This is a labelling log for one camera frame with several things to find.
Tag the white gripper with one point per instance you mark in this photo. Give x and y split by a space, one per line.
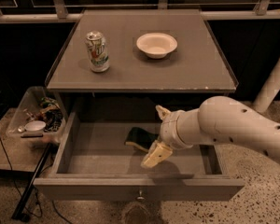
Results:
168 130

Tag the green and yellow sponge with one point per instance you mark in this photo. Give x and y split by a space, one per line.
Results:
140 138

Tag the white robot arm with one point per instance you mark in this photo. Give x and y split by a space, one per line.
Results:
219 120

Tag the metal drawer knob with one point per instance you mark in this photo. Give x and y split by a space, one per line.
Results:
140 197

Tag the open grey top drawer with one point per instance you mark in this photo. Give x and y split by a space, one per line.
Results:
93 163

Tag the grey cabinet with counter top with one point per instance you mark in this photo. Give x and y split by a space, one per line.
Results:
196 66

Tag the white paper bowl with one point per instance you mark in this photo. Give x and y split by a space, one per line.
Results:
156 45

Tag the green soda can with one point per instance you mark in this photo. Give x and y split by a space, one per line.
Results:
97 51

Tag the colourful clutter in bin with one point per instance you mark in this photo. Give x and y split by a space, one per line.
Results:
49 112

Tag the clear plastic storage bin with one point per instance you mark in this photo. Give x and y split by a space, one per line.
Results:
38 139

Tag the small white bowl in bin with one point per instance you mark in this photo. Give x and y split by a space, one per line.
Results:
36 125

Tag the black metal stand leg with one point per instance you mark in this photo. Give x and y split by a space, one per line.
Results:
18 212

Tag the metal window railing frame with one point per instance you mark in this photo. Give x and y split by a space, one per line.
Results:
65 10

